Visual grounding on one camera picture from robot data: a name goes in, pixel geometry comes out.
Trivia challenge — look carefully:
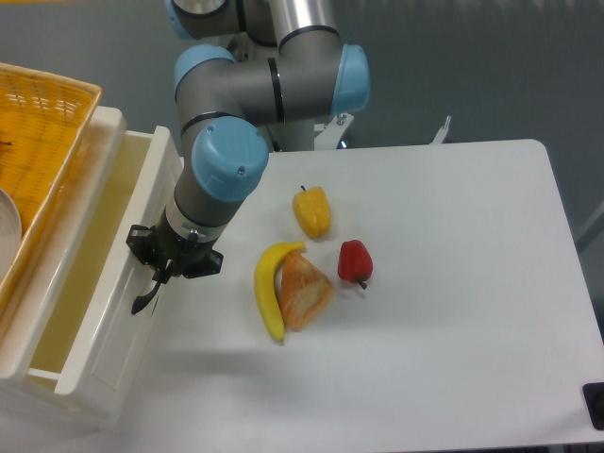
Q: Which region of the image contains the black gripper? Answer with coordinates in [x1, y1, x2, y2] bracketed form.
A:
[126, 220, 224, 284]

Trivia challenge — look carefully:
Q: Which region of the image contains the white drawer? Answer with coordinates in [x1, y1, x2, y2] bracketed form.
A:
[70, 306, 161, 428]
[26, 126, 182, 399]

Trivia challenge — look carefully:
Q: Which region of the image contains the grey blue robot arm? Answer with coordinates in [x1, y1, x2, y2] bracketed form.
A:
[127, 1, 370, 285]

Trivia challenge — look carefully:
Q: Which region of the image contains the white drawer cabinet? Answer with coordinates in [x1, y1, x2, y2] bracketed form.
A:
[1, 108, 130, 425]

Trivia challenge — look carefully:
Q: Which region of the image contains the yellow banana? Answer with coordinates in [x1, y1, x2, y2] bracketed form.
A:
[254, 242, 305, 343]

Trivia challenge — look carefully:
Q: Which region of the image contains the orange bread piece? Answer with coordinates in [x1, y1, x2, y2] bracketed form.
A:
[278, 251, 335, 331]

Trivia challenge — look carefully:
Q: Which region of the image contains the yellow bell pepper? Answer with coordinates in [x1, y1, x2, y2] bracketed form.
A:
[292, 186, 331, 239]

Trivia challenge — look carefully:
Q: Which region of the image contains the white plate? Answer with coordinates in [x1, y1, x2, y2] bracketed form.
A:
[0, 190, 22, 280]

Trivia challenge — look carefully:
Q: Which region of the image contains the red bell pepper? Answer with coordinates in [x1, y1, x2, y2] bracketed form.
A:
[337, 240, 374, 290]

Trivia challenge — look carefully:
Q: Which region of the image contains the yellow woven basket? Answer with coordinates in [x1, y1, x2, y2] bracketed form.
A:
[1, 63, 102, 308]

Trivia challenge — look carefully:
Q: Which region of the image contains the black corner device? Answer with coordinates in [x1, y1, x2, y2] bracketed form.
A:
[582, 382, 604, 431]

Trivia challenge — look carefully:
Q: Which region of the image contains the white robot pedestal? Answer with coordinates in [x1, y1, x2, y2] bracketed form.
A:
[263, 111, 452, 153]

